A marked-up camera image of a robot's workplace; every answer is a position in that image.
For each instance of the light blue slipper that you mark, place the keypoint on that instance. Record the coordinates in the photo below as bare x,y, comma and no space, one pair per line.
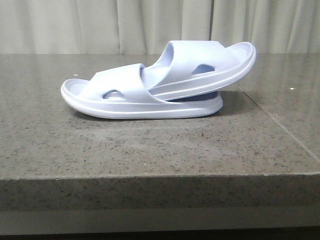
189,68
119,93

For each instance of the beige curtain backdrop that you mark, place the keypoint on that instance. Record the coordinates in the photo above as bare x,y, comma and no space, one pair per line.
145,26

